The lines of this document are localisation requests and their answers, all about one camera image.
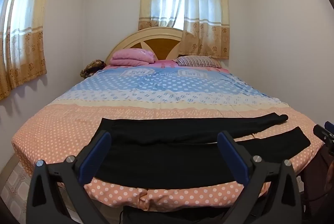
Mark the long beige floral curtain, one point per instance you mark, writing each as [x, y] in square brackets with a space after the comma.
[23, 44]

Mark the dark maroon clothing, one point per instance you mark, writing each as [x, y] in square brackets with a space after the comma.
[315, 187]

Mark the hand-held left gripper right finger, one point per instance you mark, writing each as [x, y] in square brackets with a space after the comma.
[234, 158]

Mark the black pants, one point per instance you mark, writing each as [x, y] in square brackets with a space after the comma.
[169, 156]

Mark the polka dot bed sheet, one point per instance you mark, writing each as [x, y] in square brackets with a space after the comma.
[156, 88]

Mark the cream wooden headboard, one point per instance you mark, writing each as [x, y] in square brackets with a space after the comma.
[156, 45]

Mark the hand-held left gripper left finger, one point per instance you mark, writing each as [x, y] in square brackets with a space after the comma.
[94, 154]

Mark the beige floral curtain with valance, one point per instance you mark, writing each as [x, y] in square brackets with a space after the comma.
[206, 38]

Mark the brown woven bag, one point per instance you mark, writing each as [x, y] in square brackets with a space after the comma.
[92, 66]

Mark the striped pillow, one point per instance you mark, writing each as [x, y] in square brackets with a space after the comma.
[198, 61]

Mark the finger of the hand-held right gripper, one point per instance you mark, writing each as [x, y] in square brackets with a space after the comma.
[322, 134]

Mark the dark cloth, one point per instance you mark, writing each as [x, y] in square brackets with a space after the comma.
[169, 217]

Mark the folded pink blanket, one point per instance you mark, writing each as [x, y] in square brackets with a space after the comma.
[130, 58]

